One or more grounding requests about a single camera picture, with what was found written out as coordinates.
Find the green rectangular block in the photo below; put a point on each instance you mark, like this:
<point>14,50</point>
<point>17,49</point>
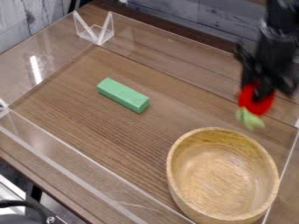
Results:
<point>122,95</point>

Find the clear acrylic corner bracket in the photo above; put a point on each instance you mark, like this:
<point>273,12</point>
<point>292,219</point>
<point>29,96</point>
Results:
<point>94,34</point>

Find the round wooden bowl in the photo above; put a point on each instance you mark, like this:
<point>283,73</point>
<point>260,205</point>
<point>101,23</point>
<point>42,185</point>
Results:
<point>221,176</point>

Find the clear acrylic enclosure walls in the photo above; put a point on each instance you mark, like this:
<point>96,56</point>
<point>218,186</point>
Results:
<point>93,153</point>

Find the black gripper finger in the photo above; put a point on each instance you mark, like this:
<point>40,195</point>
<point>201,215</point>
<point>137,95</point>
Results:
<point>260,78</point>
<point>288,84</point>

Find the red plush strawberry toy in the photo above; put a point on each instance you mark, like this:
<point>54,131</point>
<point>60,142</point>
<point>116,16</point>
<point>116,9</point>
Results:
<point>250,110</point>

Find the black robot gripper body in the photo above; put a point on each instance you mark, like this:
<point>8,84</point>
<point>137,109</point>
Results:
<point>272,56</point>

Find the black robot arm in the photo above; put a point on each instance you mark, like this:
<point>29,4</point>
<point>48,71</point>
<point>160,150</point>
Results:
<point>279,26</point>

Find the black metal table frame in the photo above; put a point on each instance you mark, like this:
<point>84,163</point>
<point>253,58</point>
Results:
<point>53,211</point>

